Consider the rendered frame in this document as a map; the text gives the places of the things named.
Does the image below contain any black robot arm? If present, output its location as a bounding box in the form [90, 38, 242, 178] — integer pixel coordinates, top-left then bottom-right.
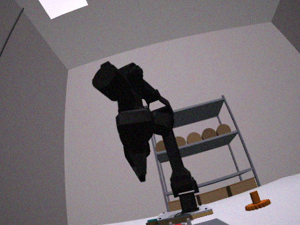
[92, 61, 199, 214]

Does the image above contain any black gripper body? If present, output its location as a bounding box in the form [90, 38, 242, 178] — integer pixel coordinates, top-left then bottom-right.
[116, 102, 155, 134]

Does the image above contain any orange gear with hub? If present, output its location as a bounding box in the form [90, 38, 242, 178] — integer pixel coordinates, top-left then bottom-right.
[245, 191, 271, 211]

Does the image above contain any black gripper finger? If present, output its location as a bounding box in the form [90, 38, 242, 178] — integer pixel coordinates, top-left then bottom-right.
[125, 150, 151, 182]
[119, 128, 154, 176]

